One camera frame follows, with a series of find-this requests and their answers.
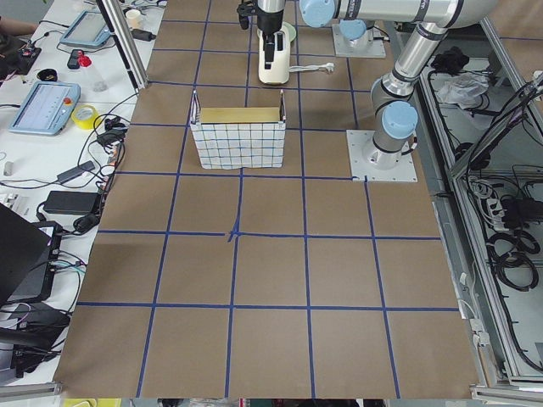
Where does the aluminium frame post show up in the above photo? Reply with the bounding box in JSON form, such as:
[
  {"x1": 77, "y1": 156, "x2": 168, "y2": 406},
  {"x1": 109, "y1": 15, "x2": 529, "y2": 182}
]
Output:
[{"x1": 97, "y1": 0, "x2": 148, "y2": 92}]

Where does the near teach pendant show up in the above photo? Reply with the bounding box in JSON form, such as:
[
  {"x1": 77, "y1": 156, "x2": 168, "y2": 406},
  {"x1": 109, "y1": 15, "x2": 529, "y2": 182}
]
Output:
[{"x1": 8, "y1": 81, "x2": 81, "y2": 136}]

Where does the far teach pendant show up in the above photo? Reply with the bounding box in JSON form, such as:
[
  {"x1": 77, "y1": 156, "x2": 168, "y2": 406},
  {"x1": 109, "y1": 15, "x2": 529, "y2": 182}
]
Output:
[{"x1": 59, "y1": 10, "x2": 110, "y2": 49}]

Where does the red capped bottle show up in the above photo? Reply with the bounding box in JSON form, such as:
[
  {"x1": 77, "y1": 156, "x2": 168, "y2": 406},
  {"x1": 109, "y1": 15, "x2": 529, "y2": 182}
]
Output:
[{"x1": 67, "y1": 49, "x2": 92, "y2": 70}]

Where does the white paper cup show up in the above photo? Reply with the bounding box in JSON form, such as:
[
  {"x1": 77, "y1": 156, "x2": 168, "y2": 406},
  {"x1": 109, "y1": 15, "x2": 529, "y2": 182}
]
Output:
[{"x1": 125, "y1": 9, "x2": 143, "y2": 30}]

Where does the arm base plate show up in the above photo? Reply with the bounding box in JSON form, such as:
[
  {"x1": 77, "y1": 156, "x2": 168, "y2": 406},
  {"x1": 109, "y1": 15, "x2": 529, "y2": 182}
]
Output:
[
  {"x1": 346, "y1": 130, "x2": 417, "y2": 183},
  {"x1": 332, "y1": 24, "x2": 386, "y2": 59}
]

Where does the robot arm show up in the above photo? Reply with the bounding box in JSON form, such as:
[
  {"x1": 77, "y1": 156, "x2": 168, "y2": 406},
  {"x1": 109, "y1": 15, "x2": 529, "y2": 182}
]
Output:
[
  {"x1": 339, "y1": 20, "x2": 375, "y2": 47},
  {"x1": 299, "y1": 1, "x2": 497, "y2": 170}
]

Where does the black power adapter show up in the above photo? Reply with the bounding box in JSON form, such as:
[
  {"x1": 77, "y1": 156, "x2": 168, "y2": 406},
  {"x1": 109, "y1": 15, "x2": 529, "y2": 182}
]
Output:
[{"x1": 43, "y1": 191, "x2": 100, "y2": 215}]

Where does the green plate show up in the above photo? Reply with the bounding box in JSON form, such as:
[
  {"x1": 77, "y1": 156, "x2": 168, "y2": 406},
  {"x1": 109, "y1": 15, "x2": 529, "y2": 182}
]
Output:
[{"x1": 282, "y1": 21, "x2": 297, "y2": 42}]

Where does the wire basket with wooden box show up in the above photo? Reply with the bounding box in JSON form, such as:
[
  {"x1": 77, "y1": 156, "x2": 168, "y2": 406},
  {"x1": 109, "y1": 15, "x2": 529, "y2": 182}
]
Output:
[{"x1": 190, "y1": 92, "x2": 287, "y2": 170}]

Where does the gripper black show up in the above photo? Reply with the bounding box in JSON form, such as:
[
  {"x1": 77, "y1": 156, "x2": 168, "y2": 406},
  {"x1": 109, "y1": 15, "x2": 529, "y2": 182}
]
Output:
[{"x1": 257, "y1": 11, "x2": 283, "y2": 44}]

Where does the yellow tape roll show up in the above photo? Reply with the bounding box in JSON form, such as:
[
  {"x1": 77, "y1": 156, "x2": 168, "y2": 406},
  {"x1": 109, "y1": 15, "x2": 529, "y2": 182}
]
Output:
[{"x1": 70, "y1": 104, "x2": 101, "y2": 130}]

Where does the teach pendant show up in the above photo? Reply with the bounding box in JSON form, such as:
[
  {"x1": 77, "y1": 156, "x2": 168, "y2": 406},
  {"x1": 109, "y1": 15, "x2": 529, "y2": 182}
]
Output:
[
  {"x1": 59, "y1": 10, "x2": 110, "y2": 49},
  {"x1": 8, "y1": 81, "x2": 81, "y2": 136}
]

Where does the white toaster power cord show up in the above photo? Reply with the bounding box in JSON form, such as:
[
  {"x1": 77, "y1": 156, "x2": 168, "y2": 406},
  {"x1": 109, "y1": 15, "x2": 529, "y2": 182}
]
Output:
[{"x1": 288, "y1": 62, "x2": 336, "y2": 74}]

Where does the cream white toaster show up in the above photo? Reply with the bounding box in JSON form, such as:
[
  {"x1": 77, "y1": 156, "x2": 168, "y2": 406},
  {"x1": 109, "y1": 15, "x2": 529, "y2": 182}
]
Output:
[{"x1": 258, "y1": 30, "x2": 291, "y2": 85}]

